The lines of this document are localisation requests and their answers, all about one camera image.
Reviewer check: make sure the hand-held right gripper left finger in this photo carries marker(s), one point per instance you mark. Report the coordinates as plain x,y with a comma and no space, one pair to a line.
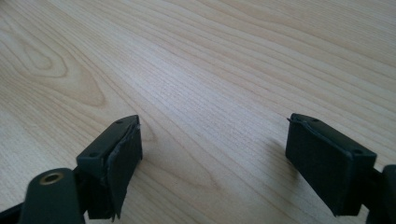
115,161

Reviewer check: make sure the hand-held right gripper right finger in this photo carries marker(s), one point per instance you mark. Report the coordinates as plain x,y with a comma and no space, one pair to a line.
327,168

